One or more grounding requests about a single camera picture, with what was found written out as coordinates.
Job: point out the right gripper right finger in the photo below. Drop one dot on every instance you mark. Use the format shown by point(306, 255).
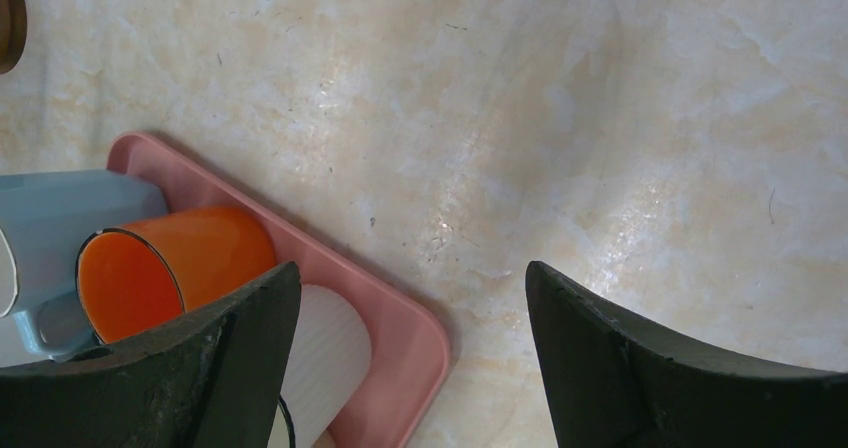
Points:
point(614, 378)

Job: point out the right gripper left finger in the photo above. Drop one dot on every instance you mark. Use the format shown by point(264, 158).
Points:
point(209, 378)

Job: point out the brown wooden coaster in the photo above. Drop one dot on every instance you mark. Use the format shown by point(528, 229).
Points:
point(13, 33)

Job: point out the white ribbed dark-rimmed mug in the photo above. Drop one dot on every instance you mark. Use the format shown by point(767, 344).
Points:
point(329, 359)

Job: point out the orange mug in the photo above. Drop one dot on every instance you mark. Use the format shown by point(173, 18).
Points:
point(140, 275)

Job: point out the pink plastic tray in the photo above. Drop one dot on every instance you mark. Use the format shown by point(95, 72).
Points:
point(410, 348)

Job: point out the light blue mug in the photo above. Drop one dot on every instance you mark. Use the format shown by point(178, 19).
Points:
point(45, 220)

